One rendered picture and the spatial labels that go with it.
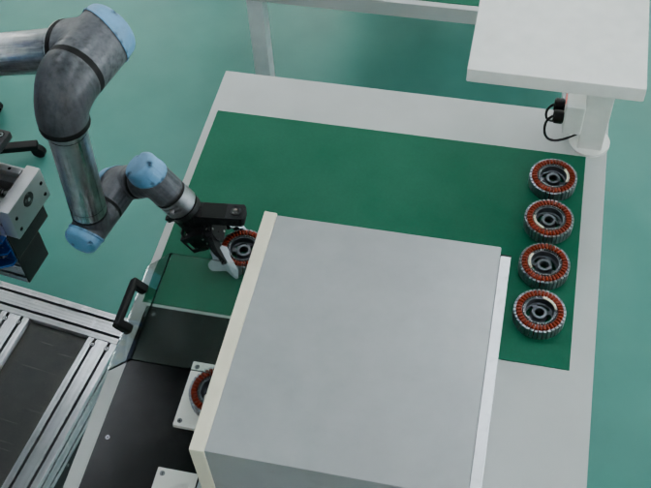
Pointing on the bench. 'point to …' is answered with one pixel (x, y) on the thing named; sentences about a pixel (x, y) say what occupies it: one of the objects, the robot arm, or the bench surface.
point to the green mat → (389, 196)
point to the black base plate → (140, 430)
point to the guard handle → (128, 305)
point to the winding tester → (350, 361)
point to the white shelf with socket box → (566, 58)
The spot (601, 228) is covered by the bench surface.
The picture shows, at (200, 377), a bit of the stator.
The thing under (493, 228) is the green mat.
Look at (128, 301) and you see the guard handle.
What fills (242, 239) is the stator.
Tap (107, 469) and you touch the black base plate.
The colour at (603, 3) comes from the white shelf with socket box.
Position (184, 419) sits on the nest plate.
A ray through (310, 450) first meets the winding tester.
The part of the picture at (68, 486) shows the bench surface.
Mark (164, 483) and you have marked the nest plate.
